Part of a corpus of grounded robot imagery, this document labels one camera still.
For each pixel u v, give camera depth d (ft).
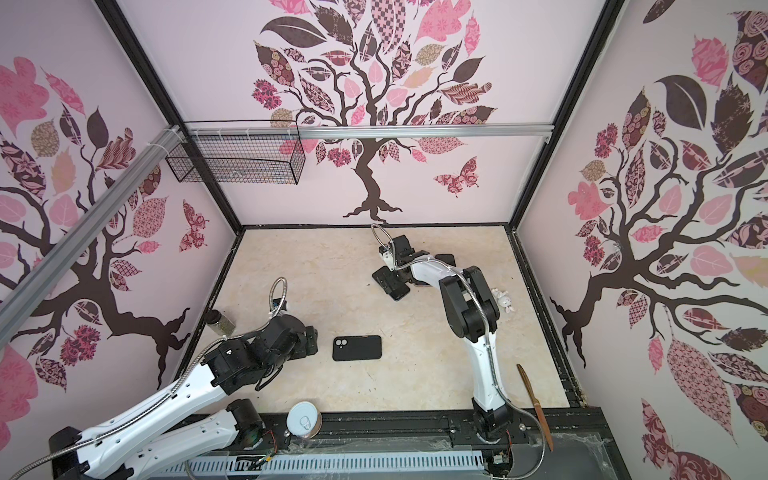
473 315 1.86
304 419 2.33
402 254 2.72
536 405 2.55
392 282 3.09
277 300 2.16
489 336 1.90
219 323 2.80
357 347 2.87
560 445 2.37
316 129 3.05
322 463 2.30
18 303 1.63
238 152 3.11
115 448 1.33
